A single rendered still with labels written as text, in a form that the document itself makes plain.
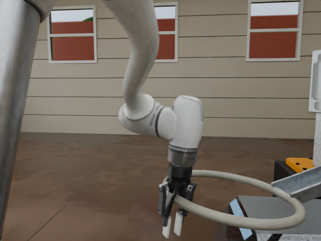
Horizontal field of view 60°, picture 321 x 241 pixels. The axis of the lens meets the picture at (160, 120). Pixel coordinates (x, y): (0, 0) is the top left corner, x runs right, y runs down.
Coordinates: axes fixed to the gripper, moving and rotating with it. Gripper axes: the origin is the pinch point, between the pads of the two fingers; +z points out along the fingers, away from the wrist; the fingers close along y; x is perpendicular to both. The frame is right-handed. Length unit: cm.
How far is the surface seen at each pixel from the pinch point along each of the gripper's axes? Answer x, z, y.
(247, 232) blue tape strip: -3.7, 4.9, 31.1
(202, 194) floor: 184, 76, 169
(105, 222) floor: 176, 91, 45
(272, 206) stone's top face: 4, 1, 53
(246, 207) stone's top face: 8.7, 2.0, 43.0
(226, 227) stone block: 10.1, 10.6, 34.4
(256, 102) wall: 414, -45, 495
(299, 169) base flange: 40, -2, 125
